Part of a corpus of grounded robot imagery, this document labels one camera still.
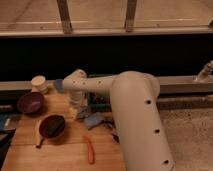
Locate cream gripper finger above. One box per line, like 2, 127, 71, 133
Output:
69, 107, 77, 120

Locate green plastic tray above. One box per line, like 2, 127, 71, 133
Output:
87, 75, 114, 112

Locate black handled brush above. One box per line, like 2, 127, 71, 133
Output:
104, 118, 119, 143

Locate blue cup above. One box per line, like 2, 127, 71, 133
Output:
53, 79, 64, 93

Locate blue cloth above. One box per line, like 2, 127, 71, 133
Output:
84, 112, 104, 130

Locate light grey towel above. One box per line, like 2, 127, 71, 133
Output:
76, 106, 91, 119

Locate blue object at left edge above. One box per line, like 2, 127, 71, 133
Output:
0, 115, 13, 131

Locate dark red grapes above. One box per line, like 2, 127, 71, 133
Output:
92, 93, 107, 104

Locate cream stacked cups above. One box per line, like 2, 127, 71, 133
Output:
31, 75, 48, 94

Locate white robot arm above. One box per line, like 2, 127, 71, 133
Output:
63, 70, 176, 171

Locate orange carrot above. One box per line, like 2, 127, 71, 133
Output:
83, 136, 95, 165

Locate dark red bowl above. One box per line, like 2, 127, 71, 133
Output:
39, 115, 65, 139

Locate purple bowl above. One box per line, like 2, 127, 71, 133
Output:
17, 92, 44, 114

